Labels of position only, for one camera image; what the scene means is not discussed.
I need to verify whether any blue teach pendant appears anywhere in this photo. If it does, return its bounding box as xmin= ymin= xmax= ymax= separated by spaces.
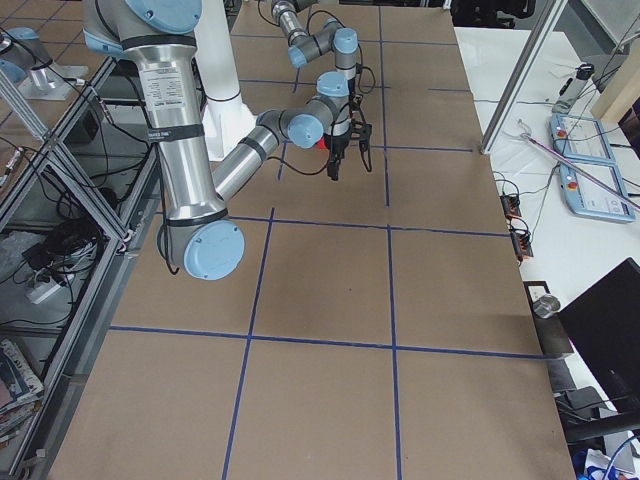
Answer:
xmin=559 ymin=161 xmax=636 ymax=223
xmin=550 ymin=113 xmax=615 ymax=163

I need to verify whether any grey handheld scanner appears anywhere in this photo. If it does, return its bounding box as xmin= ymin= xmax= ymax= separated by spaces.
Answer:
xmin=552 ymin=63 xmax=595 ymax=114

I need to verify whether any aluminium frame post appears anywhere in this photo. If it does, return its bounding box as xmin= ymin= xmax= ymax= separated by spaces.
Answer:
xmin=480 ymin=0 xmax=568 ymax=154

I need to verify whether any blue teach pendant upper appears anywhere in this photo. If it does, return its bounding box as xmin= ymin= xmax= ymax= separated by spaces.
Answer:
xmin=550 ymin=113 xmax=615 ymax=163

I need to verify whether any reacher grabber stick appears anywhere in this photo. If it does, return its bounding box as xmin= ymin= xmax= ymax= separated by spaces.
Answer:
xmin=517 ymin=119 xmax=639 ymax=213

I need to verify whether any black monitor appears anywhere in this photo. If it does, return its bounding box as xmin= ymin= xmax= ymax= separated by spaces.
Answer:
xmin=559 ymin=258 xmax=639 ymax=413

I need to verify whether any brown paper table cover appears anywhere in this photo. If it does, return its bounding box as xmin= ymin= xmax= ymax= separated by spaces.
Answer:
xmin=49 ymin=6 xmax=573 ymax=479

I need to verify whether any small metal cup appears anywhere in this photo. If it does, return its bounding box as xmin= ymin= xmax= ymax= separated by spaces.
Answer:
xmin=532 ymin=293 xmax=561 ymax=319

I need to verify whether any blue teach pendant lower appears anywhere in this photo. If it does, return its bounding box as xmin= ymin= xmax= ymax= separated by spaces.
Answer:
xmin=559 ymin=161 xmax=636 ymax=223

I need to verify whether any stack of magazines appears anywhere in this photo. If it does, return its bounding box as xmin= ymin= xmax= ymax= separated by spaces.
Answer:
xmin=1 ymin=338 xmax=44 ymax=448

